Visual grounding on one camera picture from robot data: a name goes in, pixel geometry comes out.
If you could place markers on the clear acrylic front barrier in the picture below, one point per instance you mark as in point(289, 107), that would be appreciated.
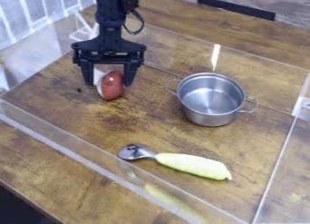
point(139, 181)

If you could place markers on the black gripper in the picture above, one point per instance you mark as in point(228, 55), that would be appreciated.
point(108, 51)

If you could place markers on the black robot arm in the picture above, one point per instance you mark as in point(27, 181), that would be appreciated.
point(111, 12)

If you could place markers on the black strip on table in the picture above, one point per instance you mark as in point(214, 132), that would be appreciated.
point(242, 9)

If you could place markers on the red white toy mushroom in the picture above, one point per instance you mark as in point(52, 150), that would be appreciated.
point(108, 83)

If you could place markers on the spoon with yellow handle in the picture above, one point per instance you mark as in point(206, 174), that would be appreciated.
point(187, 163)

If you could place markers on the silver metal pot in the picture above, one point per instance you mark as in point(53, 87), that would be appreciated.
point(211, 98)

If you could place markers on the clear acrylic triangle bracket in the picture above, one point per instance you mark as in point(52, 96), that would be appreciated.
point(84, 30)

